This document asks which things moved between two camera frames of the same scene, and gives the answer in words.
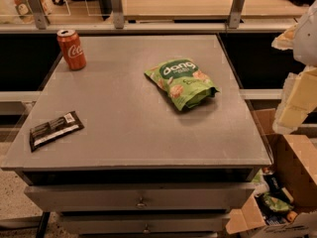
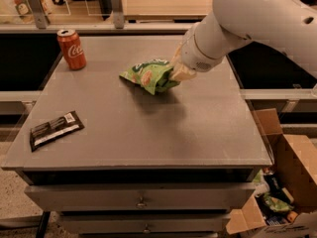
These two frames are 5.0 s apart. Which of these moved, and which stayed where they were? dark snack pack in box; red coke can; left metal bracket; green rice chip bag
Moved: green rice chip bag
Stayed: red coke can; left metal bracket; dark snack pack in box
